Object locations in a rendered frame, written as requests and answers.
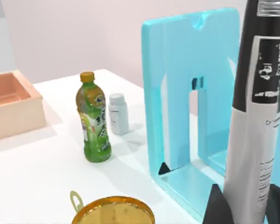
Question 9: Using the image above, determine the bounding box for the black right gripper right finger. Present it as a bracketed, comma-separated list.
[263, 183, 280, 224]

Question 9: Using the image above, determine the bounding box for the light blue rack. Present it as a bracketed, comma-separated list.
[141, 7, 280, 224]

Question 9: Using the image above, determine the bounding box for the white pill bottle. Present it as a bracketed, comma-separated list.
[108, 93, 129, 135]

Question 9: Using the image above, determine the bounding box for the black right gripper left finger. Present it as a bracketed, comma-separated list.
[202, 183, 235, 224]

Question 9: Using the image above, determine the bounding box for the gold trophy cup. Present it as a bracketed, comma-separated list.
[70, 190, 155, 224]

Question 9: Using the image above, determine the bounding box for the salmon-coloured shallow box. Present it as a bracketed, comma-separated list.
[0, 70, 47, 142]

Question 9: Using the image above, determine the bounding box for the green bottle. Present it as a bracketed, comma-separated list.
[75, 71, 112, 163]

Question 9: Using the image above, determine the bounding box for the black and white tube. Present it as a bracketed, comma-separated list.
[223, 0, 280, 224]

